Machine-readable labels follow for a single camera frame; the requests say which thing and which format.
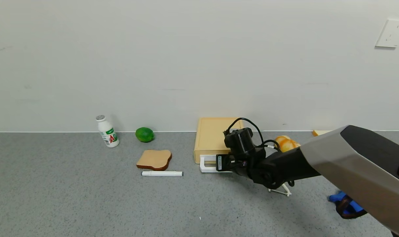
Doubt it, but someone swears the white milk bottle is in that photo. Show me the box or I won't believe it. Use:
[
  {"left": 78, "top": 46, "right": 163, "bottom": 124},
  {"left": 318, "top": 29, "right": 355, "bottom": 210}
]
[{"left": 95, "top": 115, "right": 120, "bottom": 148}]

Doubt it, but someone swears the yellow drawer with white handle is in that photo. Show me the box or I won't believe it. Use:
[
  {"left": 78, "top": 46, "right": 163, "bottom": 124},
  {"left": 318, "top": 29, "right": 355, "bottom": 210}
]
[{"left": 194, "top": 149, "right": 234, "bottom": 173}]

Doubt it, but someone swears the orange striped bread roll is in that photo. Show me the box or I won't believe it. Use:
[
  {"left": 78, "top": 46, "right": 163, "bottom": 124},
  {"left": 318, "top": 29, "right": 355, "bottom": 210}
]
[{"left": 274, "top": 135, "right": 301, "bottom": 153}]

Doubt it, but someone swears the dark arm cable loop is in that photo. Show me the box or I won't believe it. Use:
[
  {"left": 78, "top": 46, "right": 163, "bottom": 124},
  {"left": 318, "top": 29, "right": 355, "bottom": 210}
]
[{"left": 335, "top": 195, "right": 368, "bottom": 220}]

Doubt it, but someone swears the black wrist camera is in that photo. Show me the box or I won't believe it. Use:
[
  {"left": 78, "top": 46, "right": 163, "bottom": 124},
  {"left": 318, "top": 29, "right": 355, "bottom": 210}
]
[{"left": 224, "top": 128, "right": 255, "bottom": 155}]

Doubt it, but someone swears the brown toast slice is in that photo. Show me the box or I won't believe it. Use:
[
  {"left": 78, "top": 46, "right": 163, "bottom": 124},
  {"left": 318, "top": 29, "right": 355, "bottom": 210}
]
[{"left": 136, "top": 149, "right": 172, "bottom": 171}]

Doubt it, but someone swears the yellow drawer case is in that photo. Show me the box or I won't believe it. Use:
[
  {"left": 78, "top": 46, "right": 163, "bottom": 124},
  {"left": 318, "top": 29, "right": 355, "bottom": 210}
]
[{"left": 194, "top": 117, "right": 245, "bottom": 156}]

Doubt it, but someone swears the white wall socket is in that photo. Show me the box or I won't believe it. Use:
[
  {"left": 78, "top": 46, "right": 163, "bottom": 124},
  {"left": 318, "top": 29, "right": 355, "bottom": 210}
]
[{"left": 375, "top": 19, "right": 399, "bottom": 49}]

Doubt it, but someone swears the white marker pen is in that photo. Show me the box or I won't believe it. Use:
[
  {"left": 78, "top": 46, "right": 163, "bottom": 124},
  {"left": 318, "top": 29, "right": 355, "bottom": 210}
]
[{"left": 142, "top": 171, "right": 184, "bottom": 177}]

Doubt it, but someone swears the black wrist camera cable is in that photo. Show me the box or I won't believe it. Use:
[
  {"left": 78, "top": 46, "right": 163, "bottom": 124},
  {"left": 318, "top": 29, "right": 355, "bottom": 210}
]
[{"left": 226, "top": 117, "right": 281, "bottom": 151}]

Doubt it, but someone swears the green lime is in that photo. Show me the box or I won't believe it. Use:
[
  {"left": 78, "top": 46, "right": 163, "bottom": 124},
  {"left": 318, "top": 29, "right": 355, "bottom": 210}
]
[{"left": 136, "top": 127, "right": 155, "bottom": 143}]

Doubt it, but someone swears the blue towel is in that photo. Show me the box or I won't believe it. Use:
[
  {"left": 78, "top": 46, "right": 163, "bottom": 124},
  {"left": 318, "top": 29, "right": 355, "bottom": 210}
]
[{"left": 328, "top": 191, "right": 364, "bottom": 215}]

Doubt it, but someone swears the white peeler with grey handle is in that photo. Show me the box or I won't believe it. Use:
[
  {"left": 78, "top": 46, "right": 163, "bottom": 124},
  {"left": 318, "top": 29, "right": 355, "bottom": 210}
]
[{"left": 268, "top": 182, "right": 292, "bottom": 197}]

